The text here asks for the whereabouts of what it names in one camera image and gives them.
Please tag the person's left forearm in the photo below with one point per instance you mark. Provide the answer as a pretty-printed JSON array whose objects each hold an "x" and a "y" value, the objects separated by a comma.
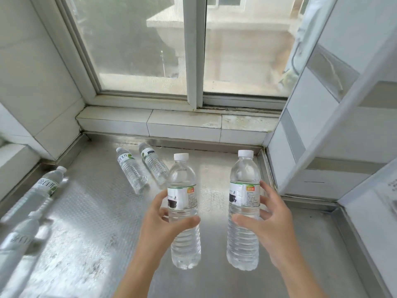
[{"x": 145, "y": 277}]

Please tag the beige building outside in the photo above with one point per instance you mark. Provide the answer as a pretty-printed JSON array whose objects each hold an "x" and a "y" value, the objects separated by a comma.
[{"x": 248, "y": 43}]

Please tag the white cabinet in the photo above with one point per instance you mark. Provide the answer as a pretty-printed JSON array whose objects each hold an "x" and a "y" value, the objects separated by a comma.
[{"x": 372, "y": 232}]

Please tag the person's left middle finger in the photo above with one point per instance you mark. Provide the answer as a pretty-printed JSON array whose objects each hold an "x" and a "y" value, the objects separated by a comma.
[{"x": 163, "y": 213}]

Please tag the person's left hand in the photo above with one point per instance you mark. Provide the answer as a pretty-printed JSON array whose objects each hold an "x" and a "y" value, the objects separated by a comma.
[{"x": 155, "y": 226}]

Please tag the white open window sash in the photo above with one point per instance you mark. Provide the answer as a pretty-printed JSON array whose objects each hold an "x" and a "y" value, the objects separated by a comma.
[{"x": 347, "y": 58}]

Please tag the white sliding window frame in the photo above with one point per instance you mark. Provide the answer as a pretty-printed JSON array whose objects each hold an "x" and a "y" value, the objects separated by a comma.
[{"x": 194, "y": 52}]

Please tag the person's right forearm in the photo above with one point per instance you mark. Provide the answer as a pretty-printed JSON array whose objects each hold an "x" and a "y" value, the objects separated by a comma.
[{"x": 299, "y": 280}]

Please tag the person's right middle finger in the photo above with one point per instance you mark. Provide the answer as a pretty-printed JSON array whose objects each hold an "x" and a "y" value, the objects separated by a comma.
[{"x": 265, "y": 202}]

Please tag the person's left thumb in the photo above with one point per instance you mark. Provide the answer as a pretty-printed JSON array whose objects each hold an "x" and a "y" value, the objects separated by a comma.
[{"x": 185, "y": 227}]

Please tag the clear water bottle white cap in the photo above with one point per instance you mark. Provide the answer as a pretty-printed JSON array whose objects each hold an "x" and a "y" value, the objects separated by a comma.
[
  {"x": 243, "y": 183},
  {"x": 17, "y": 242},
  {"x": 34, "y": 192},
  {"x": 131, "y": 170},
  {"x": 183, "y": 183},
  {"x": 153, "y": 164}
]

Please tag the person's right hand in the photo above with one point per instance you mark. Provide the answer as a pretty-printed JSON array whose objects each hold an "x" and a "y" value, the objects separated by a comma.
[{"x": 276, "y": 229}]

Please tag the person's right thumb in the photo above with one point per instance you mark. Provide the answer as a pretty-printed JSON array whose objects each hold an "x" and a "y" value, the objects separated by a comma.
[{"x": 245, "y": 222}]

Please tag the white tiled window sill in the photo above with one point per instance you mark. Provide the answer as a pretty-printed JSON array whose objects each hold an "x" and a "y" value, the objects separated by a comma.
[{"x": 176, "y": 122}]

